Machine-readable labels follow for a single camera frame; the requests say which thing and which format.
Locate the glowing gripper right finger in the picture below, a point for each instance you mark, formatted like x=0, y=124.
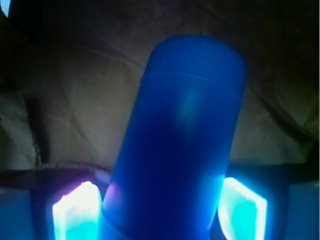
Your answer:
x=242, y=213

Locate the blue plastic bottle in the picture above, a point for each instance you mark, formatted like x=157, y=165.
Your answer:
x=169, y=173

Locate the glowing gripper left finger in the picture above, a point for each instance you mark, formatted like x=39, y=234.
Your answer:
x=76, y=215

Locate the brown paper bag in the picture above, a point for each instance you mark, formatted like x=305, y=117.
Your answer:
x=70, y=72

